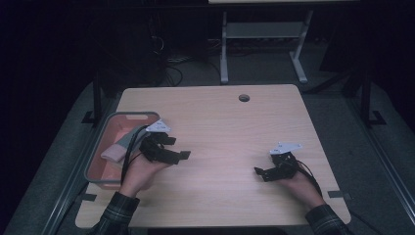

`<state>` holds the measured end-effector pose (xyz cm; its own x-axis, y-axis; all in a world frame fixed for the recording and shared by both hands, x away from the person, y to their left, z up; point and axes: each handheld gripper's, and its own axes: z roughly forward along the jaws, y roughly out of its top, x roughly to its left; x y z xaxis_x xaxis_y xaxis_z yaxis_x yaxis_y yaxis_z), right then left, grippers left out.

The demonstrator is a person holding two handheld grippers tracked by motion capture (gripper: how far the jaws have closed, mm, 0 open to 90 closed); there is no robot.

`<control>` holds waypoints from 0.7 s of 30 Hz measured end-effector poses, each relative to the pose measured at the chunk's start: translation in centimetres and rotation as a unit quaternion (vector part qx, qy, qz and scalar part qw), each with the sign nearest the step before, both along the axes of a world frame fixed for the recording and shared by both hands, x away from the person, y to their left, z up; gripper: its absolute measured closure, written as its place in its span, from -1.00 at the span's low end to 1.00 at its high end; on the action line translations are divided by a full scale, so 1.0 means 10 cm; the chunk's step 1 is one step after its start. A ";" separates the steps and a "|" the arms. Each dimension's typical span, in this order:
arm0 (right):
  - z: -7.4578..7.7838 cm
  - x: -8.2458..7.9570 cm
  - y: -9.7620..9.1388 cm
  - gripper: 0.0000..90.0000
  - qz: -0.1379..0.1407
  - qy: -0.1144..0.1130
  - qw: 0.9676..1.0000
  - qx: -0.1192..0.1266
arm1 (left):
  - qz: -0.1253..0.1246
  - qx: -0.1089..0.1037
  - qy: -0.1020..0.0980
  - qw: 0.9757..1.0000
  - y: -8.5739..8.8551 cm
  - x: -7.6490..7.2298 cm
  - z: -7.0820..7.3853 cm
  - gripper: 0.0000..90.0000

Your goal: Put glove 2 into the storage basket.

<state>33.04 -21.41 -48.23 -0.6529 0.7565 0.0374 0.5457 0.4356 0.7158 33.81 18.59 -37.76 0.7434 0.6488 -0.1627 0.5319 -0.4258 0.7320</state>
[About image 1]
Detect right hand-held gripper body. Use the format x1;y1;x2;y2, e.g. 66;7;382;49
268;141;303;181

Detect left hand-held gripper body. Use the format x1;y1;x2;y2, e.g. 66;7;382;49
139;119;181;165

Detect pink and grey-green sock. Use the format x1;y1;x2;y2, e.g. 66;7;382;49
100;125;151;164

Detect pink basket with grey rim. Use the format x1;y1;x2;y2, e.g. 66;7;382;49
83;111;161;191

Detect person's left hand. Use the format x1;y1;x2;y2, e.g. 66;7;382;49
118;153;171;199

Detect person's right hand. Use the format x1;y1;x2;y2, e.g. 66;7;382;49
277;171;323;212

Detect white metal stand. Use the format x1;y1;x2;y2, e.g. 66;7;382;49
219;9;315;85

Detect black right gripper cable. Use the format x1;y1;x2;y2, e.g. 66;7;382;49
296;160;388;235

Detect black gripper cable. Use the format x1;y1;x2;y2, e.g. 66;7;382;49
120;124;151;185
296;160;388;235

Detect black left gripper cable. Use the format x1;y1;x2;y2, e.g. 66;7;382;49
120;124;151;185

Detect black floor cables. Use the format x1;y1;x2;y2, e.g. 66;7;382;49
148;16;223;86

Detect black metal stand post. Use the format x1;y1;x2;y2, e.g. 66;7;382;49
360;58;388;128
81;70;103;125

